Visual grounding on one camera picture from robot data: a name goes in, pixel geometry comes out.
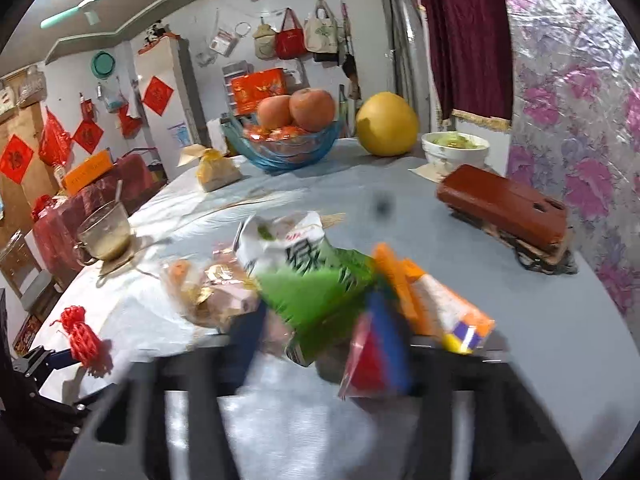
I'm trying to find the green white snack bag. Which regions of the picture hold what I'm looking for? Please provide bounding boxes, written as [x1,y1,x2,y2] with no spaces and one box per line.
[233,210,375,366]

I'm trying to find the red foam fruit net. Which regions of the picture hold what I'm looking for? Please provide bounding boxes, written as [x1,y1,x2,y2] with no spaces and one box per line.
[52,306,113,377]

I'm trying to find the clear bag with orange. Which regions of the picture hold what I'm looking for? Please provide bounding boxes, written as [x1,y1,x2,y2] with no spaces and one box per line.
[160,248,259,333]

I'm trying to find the orange snack packet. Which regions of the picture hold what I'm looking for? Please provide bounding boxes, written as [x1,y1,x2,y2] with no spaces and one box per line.
[372,243,496,354]

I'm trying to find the red snack wrapper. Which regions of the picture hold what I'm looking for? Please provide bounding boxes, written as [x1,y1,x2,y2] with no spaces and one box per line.
[338,313,390,400]

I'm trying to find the glass measuring cup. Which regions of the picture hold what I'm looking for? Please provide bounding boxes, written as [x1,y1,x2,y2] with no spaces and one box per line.
[74,180,132,266]

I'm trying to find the red cloth covered table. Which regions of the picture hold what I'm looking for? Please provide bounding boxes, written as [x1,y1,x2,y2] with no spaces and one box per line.
[32,153,163,287]

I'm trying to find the orange cardboard box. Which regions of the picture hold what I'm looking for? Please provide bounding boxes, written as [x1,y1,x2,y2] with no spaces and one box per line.
[63,150,113,196]

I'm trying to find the white bag yellow contents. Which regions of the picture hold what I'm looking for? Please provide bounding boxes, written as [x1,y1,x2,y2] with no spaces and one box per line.
[195,148,242,192]

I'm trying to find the white bowl with greens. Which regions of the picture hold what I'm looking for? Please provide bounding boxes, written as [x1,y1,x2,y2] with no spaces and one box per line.
[421,131,490,174]

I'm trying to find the white fridge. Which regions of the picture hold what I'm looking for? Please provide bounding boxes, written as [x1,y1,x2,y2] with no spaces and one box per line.
[134,32,210,181]

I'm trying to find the blue glass fruit bowl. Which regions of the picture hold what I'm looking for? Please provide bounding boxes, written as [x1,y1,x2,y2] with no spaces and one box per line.
[220,114,343,174]

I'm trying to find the yellow pomelo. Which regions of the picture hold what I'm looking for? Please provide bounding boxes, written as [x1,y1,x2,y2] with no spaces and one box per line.
[355,91,420,157]

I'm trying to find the left orange apple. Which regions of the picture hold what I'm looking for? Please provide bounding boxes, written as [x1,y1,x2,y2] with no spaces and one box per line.
[256,94,292,130]

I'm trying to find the orange apple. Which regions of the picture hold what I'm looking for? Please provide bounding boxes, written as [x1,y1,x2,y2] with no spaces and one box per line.
[256,94,292,130]
[290,89,336,132]

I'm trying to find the red gift box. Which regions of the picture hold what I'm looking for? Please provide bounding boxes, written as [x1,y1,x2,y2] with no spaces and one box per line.
[231,67,288,115]

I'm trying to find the right orange apple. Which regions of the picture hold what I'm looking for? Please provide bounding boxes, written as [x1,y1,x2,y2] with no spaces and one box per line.
[290,89,336,132]

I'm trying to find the red hanging tote bag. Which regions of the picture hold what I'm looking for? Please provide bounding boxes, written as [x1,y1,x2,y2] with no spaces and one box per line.
[274,8,307,60]

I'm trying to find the dark red curtain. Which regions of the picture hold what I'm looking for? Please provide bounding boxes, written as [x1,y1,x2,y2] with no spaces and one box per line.
[421,0,514,131]

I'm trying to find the beige hanging tote bag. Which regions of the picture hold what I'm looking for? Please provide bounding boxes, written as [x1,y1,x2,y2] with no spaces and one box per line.
[304,0,338,54]

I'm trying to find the green ceiling fan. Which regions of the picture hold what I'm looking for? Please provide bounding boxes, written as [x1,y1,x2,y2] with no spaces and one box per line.
[40,0,101,29]

